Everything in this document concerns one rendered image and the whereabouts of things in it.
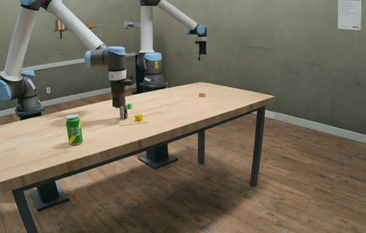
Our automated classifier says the wooden table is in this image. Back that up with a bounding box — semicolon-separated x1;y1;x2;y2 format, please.
0;81;275;233

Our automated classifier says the green can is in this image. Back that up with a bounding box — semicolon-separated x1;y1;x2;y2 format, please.
65;113;84;146

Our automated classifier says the black box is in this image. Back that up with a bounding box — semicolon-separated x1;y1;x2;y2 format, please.
134;54;145;95

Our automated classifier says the white paper sheet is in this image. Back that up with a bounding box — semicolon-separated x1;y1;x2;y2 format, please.
338;0;362;31

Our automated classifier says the tan mat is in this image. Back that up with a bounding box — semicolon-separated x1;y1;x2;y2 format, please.
118;116;148;127

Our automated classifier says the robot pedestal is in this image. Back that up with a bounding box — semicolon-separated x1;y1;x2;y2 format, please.
14;106;70;212
137;81;179;170

